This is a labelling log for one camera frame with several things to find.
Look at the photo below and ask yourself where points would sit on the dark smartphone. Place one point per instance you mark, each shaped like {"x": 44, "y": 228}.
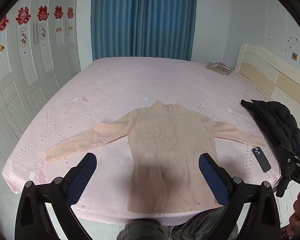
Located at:
{"x": 261, "y": 159}

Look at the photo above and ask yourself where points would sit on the wall socket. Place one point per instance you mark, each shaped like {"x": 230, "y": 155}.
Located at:
{"x": 294, "y": 56}

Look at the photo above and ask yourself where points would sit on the pink knitted sweater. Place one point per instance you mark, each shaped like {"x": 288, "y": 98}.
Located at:
{"x": 165, "y": 145}

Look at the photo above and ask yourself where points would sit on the blue curtain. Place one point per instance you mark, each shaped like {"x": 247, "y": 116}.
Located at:
{"x": 142, "y": 20}

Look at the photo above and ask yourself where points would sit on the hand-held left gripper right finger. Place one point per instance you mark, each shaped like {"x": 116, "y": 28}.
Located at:
{"x": 215, "y": 177}

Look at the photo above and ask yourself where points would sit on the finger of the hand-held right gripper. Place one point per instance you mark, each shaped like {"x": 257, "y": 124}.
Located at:
{"x": 282, "y": 186}
{"x": 287, "y": 152}

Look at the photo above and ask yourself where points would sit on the black padded jacket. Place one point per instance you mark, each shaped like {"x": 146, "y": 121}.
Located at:
{"x": 275, "y": 120}

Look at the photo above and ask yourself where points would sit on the cream bed headboard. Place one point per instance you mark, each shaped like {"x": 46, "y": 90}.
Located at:
{"x": 272, "y": 72}

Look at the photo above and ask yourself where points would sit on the white wardrobe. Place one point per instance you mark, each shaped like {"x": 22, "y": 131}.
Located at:
{"x": 22, "y": 80}

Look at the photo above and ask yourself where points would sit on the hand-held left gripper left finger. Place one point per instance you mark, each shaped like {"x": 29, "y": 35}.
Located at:
{"x": 81, "y": 177}

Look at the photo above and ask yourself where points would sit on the red paper cutout decoration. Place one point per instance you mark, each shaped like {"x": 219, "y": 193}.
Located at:
{"x": 1, "y": 25}
{"x": 43, "y": 12}
{"x": 23, "y": 15}
{"x": 58, "y": 12}
{"x": 70, "y": 12}

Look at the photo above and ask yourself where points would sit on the pink patterned bed sheet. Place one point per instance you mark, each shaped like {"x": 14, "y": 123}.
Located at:
{"x": 95, "y": 97}

